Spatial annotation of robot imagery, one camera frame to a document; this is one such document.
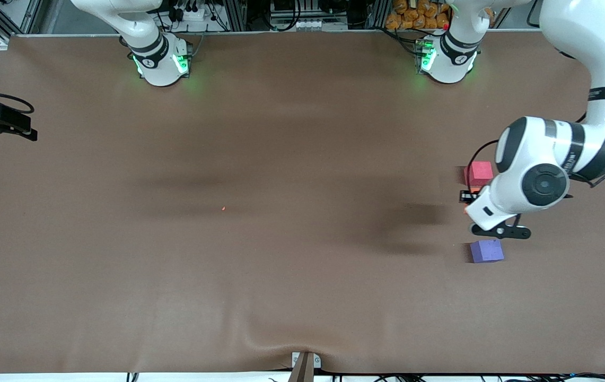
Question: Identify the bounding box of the red foam block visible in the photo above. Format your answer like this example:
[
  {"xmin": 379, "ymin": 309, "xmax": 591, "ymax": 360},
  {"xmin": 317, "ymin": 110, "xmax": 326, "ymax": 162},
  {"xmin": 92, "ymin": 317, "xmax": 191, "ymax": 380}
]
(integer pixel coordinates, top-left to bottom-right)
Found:
[{"xmin": 463, "ymin": 161, "xmax": 495, "ymax": 187}]

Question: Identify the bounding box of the purple foam block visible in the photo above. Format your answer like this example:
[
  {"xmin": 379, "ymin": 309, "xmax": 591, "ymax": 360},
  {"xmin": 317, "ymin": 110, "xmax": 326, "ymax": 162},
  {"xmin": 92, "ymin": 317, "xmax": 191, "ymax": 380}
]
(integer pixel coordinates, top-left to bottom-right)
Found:
[{"xmin": 469, "ymin": 239, "xmax": 505, "ymax": 264}]

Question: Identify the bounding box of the pile of orange toys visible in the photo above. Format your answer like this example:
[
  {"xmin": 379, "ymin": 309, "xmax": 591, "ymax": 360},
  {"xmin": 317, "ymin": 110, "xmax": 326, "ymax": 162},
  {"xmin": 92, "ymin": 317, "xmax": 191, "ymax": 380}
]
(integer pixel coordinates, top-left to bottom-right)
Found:
[{"xmin": 385, "ymin": 0, "xmax": 451, "ymax": 30}]

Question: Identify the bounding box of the white power strip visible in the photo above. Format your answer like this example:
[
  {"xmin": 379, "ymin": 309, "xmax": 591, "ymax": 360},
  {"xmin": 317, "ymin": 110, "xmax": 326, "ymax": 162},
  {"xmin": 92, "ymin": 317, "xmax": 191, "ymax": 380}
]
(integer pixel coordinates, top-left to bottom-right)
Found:
[{"xmin": 172, "ymin": 6, "xmax": 206, "ymax": 22}]

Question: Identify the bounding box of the brown table mat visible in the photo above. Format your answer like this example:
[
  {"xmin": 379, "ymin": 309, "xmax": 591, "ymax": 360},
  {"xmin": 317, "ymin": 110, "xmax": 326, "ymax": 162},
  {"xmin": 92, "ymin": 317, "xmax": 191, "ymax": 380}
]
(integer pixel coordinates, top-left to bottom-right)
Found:
[{"xmin": 0, "ymin": 29, "xmax": 605, "ymax": 375}]

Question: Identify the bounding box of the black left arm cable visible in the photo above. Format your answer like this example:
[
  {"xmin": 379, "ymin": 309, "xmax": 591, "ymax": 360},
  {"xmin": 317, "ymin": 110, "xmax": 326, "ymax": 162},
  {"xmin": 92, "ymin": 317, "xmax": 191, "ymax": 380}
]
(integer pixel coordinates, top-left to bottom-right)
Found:
[{"xmin": 468, "ymin": 0, "xmax": 605, "ymax": 187}]

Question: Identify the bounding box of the aluminium frame corner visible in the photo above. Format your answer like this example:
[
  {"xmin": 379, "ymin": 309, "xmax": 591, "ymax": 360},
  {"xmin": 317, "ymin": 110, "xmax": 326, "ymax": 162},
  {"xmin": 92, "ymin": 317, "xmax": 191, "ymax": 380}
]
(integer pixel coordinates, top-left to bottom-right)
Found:
[{"xmin": 0, "ymin": 0, "xmax": 43, "ymax": 51}]

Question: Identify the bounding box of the black cable bundle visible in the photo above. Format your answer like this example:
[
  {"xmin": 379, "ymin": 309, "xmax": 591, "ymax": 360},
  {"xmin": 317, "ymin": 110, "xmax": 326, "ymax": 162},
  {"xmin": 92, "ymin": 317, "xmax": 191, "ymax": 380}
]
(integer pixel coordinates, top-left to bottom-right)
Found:
[{"xmin": 374, "ymin": 373, "xmax": 605, "ymax": 382}]

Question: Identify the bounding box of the aluminium frame post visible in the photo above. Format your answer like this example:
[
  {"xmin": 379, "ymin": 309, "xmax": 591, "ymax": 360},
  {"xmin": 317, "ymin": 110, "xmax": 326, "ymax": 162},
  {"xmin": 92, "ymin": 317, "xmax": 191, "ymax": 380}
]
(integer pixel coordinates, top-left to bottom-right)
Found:
[
  {"xmin": 223, "ymin": 0, "xmax": 247, "ymax": 31},
  {"xmin": 366, "ymin": 0, "xmax": 392, "ymax": 30}
]

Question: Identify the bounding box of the small metal clamp bracket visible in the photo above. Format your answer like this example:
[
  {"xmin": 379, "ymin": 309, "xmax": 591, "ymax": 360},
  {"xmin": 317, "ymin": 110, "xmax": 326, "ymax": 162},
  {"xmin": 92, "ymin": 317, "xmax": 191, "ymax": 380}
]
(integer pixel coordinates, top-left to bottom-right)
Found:
[{"xmin": 292, "ymin": 352, "xmax": 322, "ymax": 369}]

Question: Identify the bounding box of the grey camera mount pole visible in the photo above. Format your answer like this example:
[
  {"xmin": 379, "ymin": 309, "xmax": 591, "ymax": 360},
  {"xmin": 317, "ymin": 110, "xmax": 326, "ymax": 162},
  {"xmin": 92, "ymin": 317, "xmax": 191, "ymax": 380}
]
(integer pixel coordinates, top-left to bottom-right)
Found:
[{"xmin": 287, "ymin": 353, "xmax": 315, "ymax": 382}]

